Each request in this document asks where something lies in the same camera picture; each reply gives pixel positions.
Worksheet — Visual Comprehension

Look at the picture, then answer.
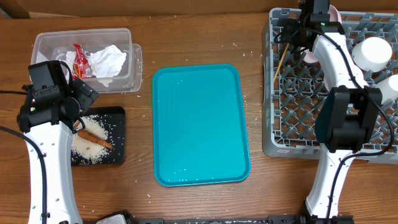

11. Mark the wooden chopstick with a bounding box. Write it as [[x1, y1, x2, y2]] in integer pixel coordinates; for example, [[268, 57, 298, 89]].
[[274, 43, 290, 82]]

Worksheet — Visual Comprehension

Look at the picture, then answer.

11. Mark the pink round plate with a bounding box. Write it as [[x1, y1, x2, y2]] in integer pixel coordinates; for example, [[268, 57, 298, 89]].
[[304, 4, 342, 64]]

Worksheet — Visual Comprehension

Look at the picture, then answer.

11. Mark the red snack wrapper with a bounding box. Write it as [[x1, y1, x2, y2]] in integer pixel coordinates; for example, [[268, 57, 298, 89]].
[[72, 44, 93, 79]]

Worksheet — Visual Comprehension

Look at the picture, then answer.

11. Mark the brown walnut food scrap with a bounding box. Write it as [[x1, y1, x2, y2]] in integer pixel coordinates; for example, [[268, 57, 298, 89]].
[[73, 120, 80, 129]]

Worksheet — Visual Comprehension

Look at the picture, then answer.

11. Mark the orange carrot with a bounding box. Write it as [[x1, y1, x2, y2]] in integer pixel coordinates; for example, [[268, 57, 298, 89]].
[[77, 129, 114, 149]]

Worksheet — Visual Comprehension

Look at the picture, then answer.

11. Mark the white napkin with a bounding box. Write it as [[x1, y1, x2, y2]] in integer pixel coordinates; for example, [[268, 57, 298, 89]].
[[64, 45, 127, 87]]

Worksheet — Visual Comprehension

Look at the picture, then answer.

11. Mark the white cup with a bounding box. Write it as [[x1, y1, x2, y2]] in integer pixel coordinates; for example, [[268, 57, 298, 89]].
[[352, 37, 392, 72], [376, 75, 398, 105]]

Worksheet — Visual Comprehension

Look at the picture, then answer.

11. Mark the pink bowl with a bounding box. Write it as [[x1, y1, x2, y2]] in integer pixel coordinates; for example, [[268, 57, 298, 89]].
[[323, 76, 330, 92]]

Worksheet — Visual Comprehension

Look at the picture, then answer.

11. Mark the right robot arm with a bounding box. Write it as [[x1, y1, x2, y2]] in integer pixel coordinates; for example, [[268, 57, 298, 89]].
[[274, 1, 387, 223]]

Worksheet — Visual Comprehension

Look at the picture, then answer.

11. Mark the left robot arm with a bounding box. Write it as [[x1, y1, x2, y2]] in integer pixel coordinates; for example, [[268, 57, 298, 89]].
[[17, 60, 99, 223]]

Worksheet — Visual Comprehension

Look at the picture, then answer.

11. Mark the grey dishwasher rack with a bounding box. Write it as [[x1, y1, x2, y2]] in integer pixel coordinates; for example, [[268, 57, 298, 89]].
[[262, 7, 397, 159]]

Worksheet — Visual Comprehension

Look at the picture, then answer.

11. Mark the black tray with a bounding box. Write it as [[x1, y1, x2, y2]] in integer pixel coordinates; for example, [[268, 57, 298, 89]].
[[71, 106, 126, 166]]

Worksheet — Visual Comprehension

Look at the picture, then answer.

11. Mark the clear plastic bin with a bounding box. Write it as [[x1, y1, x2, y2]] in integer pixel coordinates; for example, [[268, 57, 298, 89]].
[[30, 28, 143, 93]]

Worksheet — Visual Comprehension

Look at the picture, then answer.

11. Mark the pile of rice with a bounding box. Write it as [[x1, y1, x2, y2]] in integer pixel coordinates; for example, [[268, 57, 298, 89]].
[[72, 114, 110, 165]]

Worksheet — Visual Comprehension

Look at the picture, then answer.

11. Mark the teal serving tray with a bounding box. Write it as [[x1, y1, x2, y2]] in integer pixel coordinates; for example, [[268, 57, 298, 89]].
[[152, 63, 251, 187]]

